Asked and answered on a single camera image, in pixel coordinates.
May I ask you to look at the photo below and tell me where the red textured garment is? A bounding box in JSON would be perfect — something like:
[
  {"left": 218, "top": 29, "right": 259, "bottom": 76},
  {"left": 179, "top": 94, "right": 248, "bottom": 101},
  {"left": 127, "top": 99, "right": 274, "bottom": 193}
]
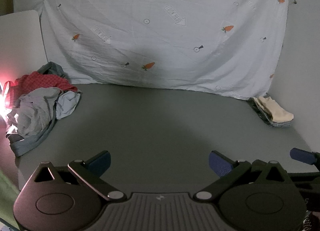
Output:
[{"left": 14, "top": 71, "right": 78, "bottom": 102}]

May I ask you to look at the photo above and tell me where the white pillow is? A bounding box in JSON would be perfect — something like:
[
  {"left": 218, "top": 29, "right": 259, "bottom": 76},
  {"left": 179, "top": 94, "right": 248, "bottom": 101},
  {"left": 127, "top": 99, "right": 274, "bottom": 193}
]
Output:
[{"left": 0, "top": 10, "right": 50, "bottom": 90}]

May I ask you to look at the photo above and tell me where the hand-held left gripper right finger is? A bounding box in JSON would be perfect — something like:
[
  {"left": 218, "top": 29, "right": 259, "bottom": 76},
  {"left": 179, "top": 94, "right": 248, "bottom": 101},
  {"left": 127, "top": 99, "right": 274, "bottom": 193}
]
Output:
[{"left": 195, "top": 151, "right": 290, "bottom": 203}]

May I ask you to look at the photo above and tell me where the pink strap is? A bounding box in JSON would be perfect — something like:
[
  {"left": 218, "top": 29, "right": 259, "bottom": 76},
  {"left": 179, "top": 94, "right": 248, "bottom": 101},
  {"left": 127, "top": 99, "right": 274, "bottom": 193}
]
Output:
[{"left": 0, "top": 80, "right": 16, "bottom": 113}]

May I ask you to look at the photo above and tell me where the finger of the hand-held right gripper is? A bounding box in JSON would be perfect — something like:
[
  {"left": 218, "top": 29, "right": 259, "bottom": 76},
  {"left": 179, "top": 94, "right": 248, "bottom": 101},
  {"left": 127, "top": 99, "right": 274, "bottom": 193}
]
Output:
[{"left": 289, "top": 147, "right": 320, "bottom": 172}]

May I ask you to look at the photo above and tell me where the grey-green garment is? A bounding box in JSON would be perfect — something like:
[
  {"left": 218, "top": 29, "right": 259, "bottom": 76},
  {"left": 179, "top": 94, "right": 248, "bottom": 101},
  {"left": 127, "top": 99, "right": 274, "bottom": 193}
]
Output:
[{"left": 37, "top": 62, "right": 67, "bottom": 79}]

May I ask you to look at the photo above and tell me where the dark patterned cloth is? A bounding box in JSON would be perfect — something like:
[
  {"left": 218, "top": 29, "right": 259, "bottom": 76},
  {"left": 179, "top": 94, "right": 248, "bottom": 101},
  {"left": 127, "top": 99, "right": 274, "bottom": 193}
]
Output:
[{"left": 302, "top": 211, "right": 320, "bottom": 231}]

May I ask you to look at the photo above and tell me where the light blue garment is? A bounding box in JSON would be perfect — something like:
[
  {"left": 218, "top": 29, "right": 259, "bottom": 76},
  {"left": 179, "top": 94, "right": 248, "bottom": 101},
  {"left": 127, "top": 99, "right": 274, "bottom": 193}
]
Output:
[{"left": 55, "top": 91, "right": 82, "bottom": 120}]

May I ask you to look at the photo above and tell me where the grey garment with blue waistband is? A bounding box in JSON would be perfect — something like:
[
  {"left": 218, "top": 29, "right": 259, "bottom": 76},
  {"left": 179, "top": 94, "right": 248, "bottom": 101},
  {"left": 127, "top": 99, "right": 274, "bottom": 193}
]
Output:
[{"left": 5, "top": 87, "right": 62, "bottom": 157}]

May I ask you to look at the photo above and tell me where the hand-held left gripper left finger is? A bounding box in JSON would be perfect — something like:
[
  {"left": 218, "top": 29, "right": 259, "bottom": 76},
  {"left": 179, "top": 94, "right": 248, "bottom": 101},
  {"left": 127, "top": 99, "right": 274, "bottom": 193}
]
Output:
[{"left": 32, "top": 150, "right": 127, "bottom": 201}]

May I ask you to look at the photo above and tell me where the cream folded cloth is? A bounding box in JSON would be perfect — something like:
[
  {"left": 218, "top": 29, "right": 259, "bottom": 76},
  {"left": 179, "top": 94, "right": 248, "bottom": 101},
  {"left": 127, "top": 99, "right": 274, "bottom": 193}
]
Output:
[{"left": 252, "top": 96, "right": 295, "bottom": 123}]

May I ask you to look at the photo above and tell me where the light blue carrot print blanket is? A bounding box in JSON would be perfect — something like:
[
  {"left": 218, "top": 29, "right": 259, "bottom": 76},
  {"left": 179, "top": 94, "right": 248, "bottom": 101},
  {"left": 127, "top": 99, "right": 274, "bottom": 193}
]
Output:
[{"left": 40, "top": 0, "right": 289, "bottom": 100}]

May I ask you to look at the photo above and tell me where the green cloth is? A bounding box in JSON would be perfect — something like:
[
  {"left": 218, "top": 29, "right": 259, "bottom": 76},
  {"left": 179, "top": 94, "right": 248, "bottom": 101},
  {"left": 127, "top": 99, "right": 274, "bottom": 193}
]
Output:
[{"left": 0, "top": 169, "right": 21, "bottom": 229}]

